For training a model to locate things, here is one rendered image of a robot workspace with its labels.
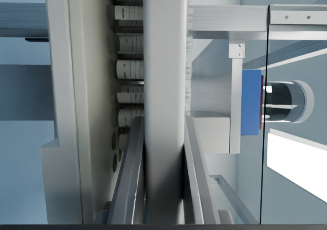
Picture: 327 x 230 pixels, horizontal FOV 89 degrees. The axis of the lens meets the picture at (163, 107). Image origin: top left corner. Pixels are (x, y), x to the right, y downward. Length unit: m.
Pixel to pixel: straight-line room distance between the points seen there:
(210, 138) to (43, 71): 0.61
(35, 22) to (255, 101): 0.61
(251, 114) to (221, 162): 3.93
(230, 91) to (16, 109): 0.72
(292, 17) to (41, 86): 0.77
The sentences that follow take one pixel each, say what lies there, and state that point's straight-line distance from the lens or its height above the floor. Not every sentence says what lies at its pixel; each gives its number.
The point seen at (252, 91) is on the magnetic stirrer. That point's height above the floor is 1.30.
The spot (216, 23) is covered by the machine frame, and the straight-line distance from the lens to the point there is 0.46.
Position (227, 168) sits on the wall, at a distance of 4.57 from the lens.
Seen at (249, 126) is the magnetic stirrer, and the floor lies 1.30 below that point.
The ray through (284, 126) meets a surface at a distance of 0.51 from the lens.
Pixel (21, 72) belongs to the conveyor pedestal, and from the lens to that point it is 0.78.
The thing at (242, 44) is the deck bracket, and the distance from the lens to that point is 0.53.
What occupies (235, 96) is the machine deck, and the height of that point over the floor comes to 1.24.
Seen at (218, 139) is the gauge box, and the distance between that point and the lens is 0.51.
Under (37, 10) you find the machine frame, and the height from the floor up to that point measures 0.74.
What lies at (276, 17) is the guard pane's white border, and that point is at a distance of 0.52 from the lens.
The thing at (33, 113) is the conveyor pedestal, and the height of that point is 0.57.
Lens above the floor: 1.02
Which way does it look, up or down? 1 degrees up
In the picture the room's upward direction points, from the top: 90 degrees clockwise
